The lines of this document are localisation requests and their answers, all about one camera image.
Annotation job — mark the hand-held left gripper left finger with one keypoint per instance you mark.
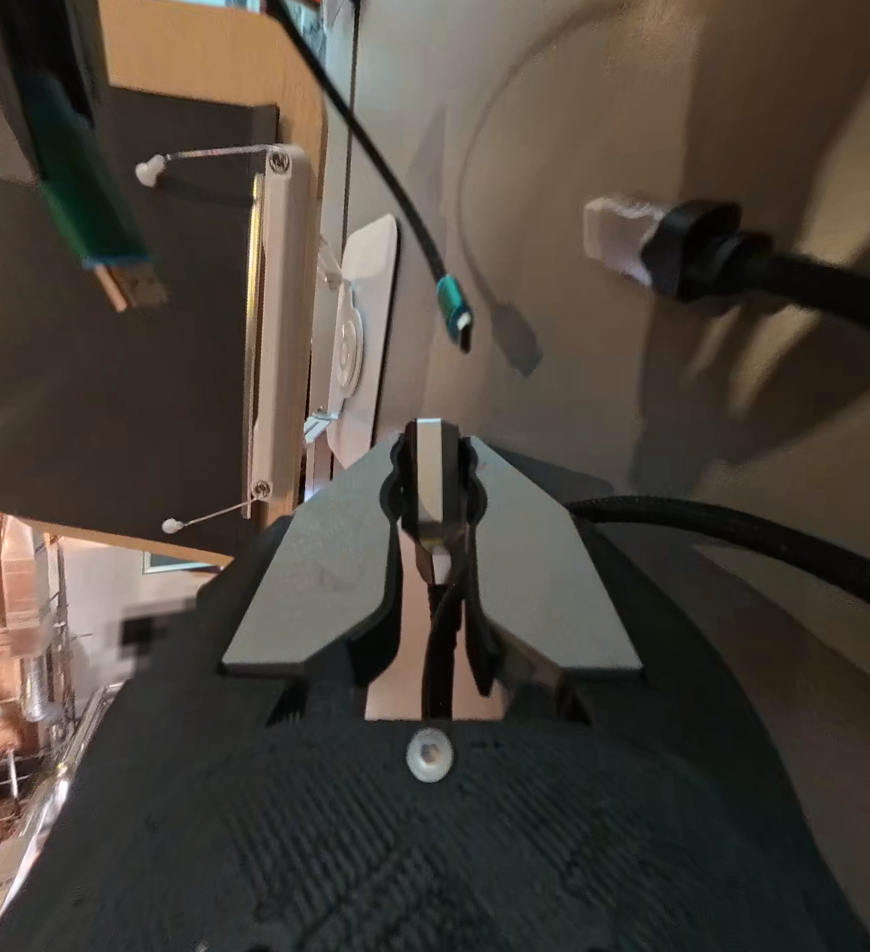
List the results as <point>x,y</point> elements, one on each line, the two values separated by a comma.
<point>316,587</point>

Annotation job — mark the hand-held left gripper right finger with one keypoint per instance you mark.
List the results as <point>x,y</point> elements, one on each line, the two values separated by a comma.
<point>554,587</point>

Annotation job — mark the silver multiport hub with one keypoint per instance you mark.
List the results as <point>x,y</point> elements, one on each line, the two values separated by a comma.
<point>431,476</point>

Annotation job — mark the black wooden-rimmed board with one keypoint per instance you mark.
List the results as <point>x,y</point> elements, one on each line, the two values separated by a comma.
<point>145,335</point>

